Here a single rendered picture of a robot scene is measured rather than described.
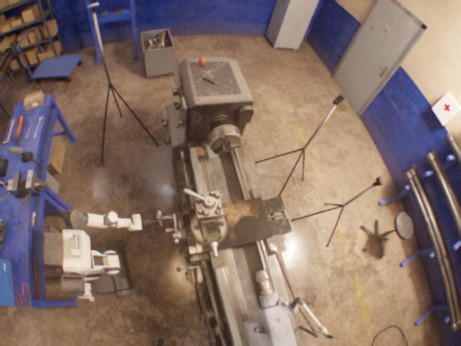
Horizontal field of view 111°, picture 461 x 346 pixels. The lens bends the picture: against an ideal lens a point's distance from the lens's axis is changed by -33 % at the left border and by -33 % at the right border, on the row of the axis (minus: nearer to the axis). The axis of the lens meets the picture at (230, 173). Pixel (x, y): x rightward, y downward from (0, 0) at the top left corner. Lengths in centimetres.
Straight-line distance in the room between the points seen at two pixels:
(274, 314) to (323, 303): 155
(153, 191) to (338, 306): 260
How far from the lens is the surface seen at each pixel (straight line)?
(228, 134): 172
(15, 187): 213
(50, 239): 159
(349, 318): 323
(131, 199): 283
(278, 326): 152
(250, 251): 193
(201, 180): 191
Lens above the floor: 257
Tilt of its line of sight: 61 degrees down
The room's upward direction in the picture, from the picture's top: 20 degrees clockwise
